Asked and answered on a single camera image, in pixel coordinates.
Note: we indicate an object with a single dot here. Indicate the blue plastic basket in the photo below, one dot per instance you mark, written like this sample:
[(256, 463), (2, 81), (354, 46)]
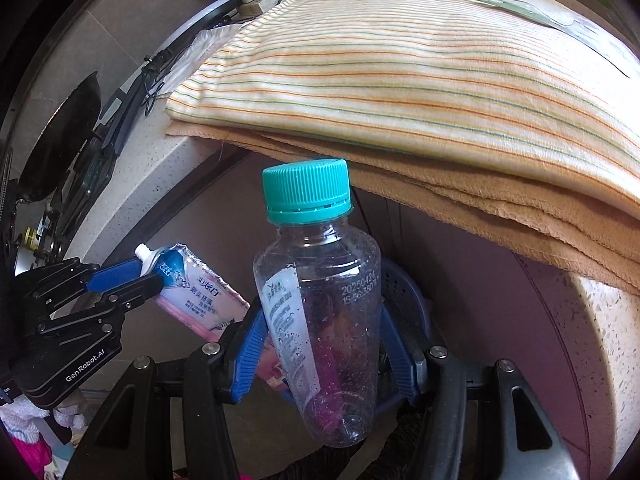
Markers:
[(405, 290)]

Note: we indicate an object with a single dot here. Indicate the person's left hand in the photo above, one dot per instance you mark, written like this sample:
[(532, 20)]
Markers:
[(25, 415)]

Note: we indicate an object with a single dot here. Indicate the tan towel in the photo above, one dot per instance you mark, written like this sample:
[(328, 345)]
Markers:
[(500, 210)]

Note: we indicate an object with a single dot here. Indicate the blue and white toothpaste tube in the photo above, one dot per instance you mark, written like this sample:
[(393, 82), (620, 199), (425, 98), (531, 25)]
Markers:
[(200, 285)]

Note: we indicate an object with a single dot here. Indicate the pink garment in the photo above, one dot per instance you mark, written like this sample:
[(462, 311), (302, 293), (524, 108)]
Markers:
[(25, 460)]

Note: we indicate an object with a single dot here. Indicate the green spoon in clear wrapper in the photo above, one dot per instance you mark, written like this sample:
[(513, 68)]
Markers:
[(500, 5)]

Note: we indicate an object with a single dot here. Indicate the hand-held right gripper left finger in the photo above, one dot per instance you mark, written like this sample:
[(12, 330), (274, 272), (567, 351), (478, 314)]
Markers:
[(250, 355)]

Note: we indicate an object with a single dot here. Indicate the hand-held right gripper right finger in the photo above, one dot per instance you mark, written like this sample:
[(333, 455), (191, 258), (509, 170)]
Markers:
[(397, 355)]

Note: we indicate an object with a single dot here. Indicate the white plastic bag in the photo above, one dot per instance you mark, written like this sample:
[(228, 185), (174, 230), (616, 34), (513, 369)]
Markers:
[(210, 45)]

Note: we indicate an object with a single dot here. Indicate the clear bottle with teal cap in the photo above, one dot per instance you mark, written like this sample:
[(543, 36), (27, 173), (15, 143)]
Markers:
[(325, 310)]

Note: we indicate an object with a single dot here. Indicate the striped cloth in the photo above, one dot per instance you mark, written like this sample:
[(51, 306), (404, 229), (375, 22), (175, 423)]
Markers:
[(400, 85)]

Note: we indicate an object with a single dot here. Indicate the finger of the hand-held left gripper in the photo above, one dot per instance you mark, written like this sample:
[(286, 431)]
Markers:
[(115, 275), (135, 294)]

